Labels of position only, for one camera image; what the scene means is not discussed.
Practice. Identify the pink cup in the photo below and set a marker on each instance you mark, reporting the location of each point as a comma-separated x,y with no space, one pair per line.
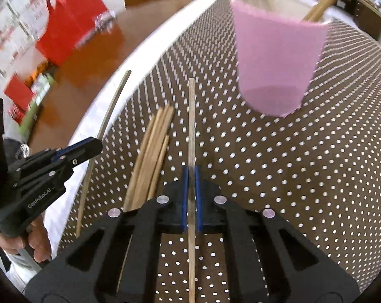
272,53

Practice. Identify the brown polka dot table mat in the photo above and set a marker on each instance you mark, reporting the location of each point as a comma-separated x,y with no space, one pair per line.
272,170

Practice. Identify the green box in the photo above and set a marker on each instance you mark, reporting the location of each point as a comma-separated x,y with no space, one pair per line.
40,94

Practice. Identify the bunch of wooden chopsticks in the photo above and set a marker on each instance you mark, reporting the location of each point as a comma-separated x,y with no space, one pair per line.
152,151

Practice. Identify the clear plastic packet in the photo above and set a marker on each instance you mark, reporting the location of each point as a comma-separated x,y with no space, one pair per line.
105,19

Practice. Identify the small red box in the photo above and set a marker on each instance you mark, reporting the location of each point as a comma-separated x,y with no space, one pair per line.
18,93

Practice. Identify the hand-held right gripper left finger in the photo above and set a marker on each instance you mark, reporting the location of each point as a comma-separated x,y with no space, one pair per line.
184,195

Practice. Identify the wall of award certificates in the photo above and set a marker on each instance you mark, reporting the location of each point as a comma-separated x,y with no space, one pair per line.
10,22

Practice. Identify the person's left hand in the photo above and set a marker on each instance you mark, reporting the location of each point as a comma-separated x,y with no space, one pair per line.
38,243

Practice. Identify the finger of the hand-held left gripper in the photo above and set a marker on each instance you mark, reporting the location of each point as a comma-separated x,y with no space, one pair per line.
83,148
48,176

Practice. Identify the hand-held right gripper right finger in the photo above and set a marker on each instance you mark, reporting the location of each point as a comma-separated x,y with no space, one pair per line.
199,198

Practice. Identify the red bag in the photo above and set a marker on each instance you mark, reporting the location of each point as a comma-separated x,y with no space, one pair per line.
70,28

